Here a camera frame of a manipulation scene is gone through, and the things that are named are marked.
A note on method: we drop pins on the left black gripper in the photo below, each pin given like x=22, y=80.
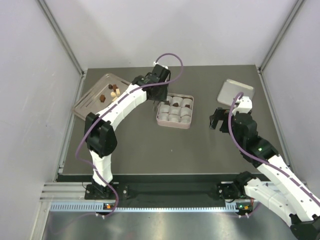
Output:
x=161, y=97

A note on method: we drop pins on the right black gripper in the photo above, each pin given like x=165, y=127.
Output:
x=221, y=114

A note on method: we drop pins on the brown chocolate piece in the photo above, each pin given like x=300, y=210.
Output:
x=102, y=98

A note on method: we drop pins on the metal tongs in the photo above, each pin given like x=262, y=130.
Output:
x=156, y=105

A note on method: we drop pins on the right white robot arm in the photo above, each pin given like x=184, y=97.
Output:
x=294, y=203

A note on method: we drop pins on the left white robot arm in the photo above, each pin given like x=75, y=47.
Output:
x=100, y=128

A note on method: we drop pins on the pink chocolate tin box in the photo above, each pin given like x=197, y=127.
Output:
x=176, y=117

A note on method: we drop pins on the brown chocolate cube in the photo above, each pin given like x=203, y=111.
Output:
x=114, y=87

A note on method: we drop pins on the silver tin lid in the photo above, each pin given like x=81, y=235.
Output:
x=231, y=88

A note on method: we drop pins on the silver metal tray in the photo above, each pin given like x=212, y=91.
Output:
x=90, y=101

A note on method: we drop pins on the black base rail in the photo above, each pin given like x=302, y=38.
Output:
x=170, y=190

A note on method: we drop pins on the white slotted cable duct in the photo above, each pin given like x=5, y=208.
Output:
x=102, y=207

